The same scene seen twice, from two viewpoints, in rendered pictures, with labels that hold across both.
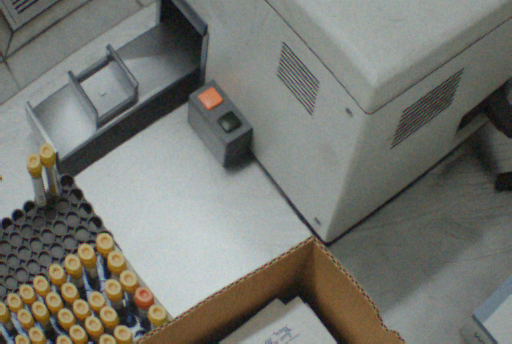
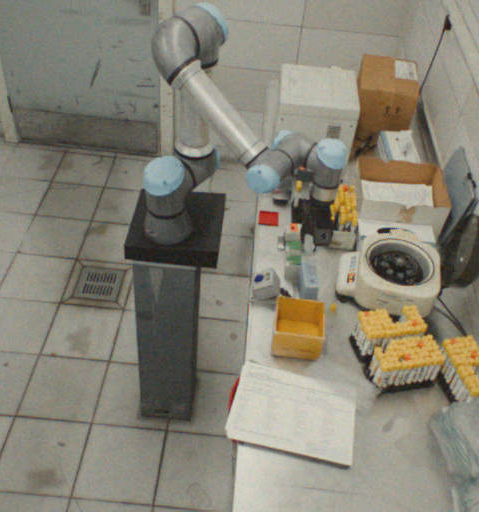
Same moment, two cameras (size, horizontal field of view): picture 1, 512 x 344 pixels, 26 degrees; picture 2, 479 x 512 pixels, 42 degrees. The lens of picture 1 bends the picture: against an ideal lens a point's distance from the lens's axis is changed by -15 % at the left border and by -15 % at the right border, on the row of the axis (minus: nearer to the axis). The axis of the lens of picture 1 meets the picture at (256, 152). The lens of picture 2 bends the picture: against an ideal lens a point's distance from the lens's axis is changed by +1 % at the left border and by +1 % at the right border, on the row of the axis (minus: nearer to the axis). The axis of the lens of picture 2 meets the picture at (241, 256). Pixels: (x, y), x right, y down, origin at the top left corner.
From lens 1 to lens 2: 1.65 m
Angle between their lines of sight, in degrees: 33
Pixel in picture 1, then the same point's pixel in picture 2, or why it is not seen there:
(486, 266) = not seen: hidden behind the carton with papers
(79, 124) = (286, 187)
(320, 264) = (362, 163)
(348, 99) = (351, 122)
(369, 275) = not seen: hidden behind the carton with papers
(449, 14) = (354, 93)
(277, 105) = not seen: hidden behind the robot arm
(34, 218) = (298, 209)
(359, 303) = (377, 163)
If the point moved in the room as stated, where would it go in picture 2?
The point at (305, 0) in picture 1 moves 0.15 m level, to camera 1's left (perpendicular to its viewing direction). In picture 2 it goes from (335, 106) to (304, 119)
